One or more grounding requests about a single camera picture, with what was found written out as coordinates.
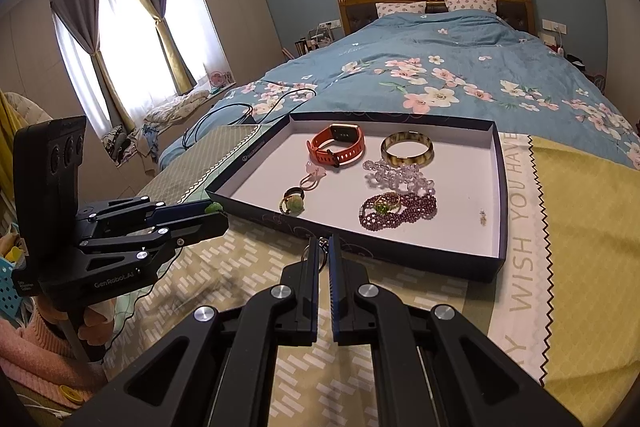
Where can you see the blue plastic basket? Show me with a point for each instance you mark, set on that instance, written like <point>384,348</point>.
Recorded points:
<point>10,297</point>

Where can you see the white wall socket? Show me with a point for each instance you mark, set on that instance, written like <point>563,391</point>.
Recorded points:
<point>555,26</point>
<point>330,26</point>

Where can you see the wooden nightstand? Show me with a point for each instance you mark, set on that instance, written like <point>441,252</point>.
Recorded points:
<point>600,83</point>

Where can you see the small green jade piece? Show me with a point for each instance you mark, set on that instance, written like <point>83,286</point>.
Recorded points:
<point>214,208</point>

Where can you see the small metal earring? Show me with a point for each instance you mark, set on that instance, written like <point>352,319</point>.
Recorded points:
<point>482,218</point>

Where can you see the amber bangle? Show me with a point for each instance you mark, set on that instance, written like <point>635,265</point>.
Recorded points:
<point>407,163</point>

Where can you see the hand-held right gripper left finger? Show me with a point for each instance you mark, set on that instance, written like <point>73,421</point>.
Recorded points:
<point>315,292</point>

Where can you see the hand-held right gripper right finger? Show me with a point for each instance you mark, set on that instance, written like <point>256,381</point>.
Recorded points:
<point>334,294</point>

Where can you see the pile of clothes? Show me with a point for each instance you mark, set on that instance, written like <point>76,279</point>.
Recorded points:
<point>130,147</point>

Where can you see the white patterned pillow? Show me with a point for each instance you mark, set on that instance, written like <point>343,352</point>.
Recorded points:
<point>470,5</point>
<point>400,9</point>

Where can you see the yellow coat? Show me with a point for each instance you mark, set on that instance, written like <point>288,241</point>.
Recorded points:
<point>6,142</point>

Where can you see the person's left forearm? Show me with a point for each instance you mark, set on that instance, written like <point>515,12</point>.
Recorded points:
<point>40,352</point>

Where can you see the blue floral duvet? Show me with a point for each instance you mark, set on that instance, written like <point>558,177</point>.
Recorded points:
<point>440,52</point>

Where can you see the orange smart watch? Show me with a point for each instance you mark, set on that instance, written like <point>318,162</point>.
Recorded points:
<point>345,155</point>

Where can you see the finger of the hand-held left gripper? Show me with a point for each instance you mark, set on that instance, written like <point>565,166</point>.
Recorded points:
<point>175,212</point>
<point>190,230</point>

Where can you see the white crumpled bedding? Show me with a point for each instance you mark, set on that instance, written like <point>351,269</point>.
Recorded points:
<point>177,106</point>

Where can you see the person's left hand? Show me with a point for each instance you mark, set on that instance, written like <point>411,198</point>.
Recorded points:
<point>97,319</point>

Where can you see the dark box lid white inside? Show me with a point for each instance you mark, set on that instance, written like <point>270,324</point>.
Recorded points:
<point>450,227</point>

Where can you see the yellow green printed blanket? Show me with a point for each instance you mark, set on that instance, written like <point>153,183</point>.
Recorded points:
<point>585,257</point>

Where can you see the group of cosmetic bottles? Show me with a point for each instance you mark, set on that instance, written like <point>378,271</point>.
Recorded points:
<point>312,41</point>

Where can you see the thin metal hoop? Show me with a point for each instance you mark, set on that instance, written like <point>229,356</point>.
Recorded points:
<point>324,257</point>

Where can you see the small pink fan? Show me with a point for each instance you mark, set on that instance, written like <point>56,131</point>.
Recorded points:
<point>218,79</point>

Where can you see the beige puffy jacket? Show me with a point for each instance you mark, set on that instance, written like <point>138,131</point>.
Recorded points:
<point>30,109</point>

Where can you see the yellow round lid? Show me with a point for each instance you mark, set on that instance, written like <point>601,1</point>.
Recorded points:
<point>71,394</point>

